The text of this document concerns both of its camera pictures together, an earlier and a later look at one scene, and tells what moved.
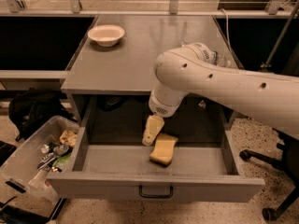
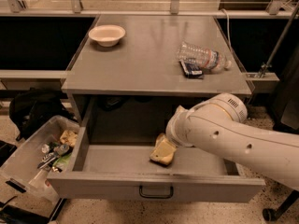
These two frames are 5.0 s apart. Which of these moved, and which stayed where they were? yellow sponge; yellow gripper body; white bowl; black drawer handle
Moved: yellow gripper body
Stayed: white bowl; yellow sponge; black drawer handle
